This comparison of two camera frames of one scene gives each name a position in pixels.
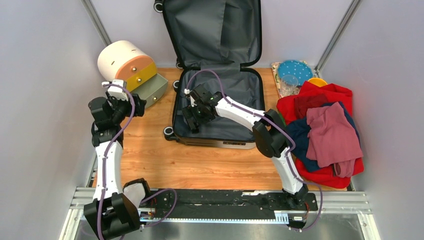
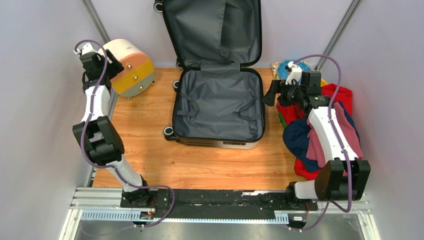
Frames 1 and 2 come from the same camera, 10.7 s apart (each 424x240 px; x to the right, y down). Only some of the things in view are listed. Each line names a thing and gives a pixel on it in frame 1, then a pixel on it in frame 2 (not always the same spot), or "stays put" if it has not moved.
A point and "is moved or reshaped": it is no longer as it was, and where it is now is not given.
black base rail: [209, 203] stays put
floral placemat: [278, 80] stays put
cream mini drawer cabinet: [129, 61] is moved or reshaped
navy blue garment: [298, 131] stays put
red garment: [313, 96] stays put
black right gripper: [189, 112] → [276, 87]
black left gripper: [139, 106] → [116, 67]
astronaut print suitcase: [214, 39] stays put
